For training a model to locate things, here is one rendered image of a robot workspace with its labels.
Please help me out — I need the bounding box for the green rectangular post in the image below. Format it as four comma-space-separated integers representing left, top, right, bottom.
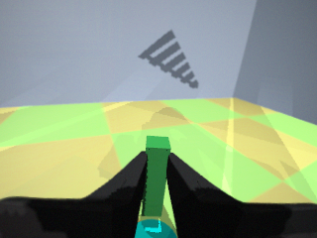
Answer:
142, 136, 171, 217

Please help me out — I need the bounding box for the cyan circle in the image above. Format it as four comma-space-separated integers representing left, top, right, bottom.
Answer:
135, 219, 177, 238

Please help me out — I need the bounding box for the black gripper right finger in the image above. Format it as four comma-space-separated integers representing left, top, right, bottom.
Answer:
166, 153, 317, 238

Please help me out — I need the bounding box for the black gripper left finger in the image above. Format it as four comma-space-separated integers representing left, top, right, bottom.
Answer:
0, 151, 147, 238

